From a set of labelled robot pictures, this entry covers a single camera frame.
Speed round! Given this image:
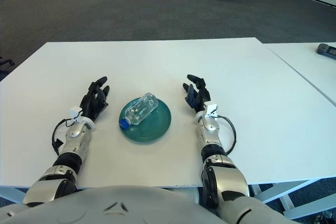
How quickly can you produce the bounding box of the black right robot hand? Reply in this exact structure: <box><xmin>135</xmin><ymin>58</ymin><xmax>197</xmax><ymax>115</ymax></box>
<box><xmin>183</xmin><ymin>74</ymin><xmax>218</xmax><ymax>119</ymax></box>

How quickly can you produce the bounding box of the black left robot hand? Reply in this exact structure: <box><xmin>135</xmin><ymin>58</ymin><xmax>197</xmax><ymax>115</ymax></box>
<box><xmin>69</xmin><ymin>76</ymin><xmax>110</xmax><ymax>126</ymax></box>

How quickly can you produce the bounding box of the clear plastic water bottle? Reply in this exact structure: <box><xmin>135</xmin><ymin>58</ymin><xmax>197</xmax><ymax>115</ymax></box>
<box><xmin>119</xmin><ymin>92</ymin><xmax>159</xmax><ymax>130</ymax></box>

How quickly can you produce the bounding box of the round green plate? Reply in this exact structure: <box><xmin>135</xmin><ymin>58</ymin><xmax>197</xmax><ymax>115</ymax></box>
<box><xmin>118</xmin><ymin>97</ymin><xmax>172</xmax><ymax>145</ymax></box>

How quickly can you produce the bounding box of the grey robot torso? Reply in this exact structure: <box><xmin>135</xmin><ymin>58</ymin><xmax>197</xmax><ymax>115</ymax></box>
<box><xmin>0</xmin><ymin>185</ymin><xmax>237</xmax><ymax>224</ymax></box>

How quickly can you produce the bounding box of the black handheld device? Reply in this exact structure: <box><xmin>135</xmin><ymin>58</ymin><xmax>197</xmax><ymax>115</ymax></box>
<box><xmin>316</xmin><ymin>42</ymin><xmax>336</xmax><ymax>60</ymax></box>

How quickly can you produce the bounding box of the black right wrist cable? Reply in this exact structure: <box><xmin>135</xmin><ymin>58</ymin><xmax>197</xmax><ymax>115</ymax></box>
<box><xmin>216</xmin><ymin>115</ymin><xmax>236</xmax><ymax>155</ymax></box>

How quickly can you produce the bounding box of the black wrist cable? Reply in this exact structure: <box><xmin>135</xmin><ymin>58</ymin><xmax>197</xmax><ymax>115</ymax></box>
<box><xmin>216</xmin><ymin>115</ymin><xmax>236</xmax><ymax>155</ymax></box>
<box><xmin>51</xmin><ymin>118</ymin><xmax>79</xmax><ymax>156</ymax></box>

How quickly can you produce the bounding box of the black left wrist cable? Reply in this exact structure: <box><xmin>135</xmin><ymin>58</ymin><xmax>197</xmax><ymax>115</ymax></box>
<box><xmin>51</xmin><ymin>118</ymin><xmax>79</xmax><ymax>156</ymax></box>

